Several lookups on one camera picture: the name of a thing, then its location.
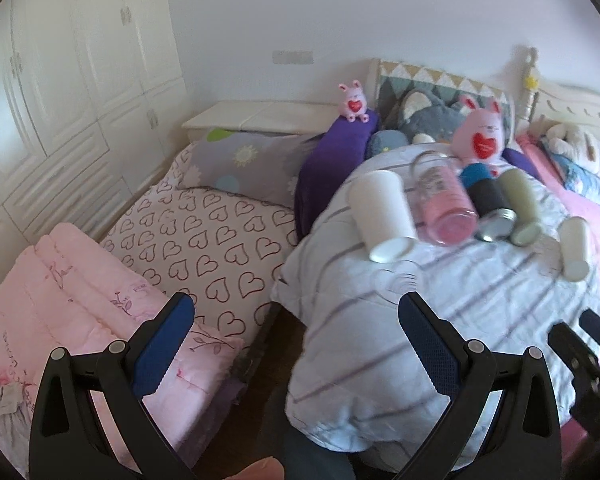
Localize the large white paper cup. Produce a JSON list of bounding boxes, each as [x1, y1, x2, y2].
[[347, 170, 418, 263]]

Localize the small white paper cup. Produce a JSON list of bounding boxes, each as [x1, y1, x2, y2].
[[558, 217, 593, 282]]

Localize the pale green cup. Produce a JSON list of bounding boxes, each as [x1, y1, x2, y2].
[[498, 168, 543, 247]]

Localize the left hand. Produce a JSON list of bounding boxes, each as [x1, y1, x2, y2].
[[226, 457, 285, 480]]

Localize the striped white quilt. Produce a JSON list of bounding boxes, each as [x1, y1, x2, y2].
[[272, 177, 600, 471]]

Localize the folded pink quilt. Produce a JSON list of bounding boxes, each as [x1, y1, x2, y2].
[[0, 223, 242, 474]]

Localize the pink fleece blanket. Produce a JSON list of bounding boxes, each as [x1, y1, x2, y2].
[[514, 131, 600, 466]]

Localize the black blue metal can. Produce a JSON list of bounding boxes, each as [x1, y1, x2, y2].
[[460, 162, 517, 243]]

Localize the heart pattern bed sheet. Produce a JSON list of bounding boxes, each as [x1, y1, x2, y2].
[[102, 150, 296, 346]]

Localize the pink glass bottle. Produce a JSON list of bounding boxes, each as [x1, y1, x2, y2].
[[412, 151, 478, 246]]

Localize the blue cartoon pillow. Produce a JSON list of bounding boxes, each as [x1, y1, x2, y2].
[[542, 141, 600, 206]]

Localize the white long plush dog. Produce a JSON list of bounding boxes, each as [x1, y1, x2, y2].
[[545, 124, 600, 178]]

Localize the large pink rabbit plush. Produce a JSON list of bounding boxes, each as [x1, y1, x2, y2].
[[451, 94, 505, 167]]

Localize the purple blanket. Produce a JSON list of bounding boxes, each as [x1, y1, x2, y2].
[[294, 110, 379, 240]]

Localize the cream wooden headboard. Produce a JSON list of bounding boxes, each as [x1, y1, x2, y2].
[[516, 47, 600, 128]]

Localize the grey flower pillow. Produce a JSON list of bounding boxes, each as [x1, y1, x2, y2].
[[178, 128, 323, 209]]

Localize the small pink rabbit plush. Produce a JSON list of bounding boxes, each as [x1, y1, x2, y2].
[[338, 80, 370, 124]]

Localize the white wardrobe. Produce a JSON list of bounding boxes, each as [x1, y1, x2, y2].
[[0, 0, 188, 284]]

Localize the patchwork triangle cushion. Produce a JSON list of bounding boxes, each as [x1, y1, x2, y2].
[[370, 60, 515, 134]]

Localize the wall socket plate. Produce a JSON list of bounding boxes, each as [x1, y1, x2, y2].
[[272, 50, 314, 65]]

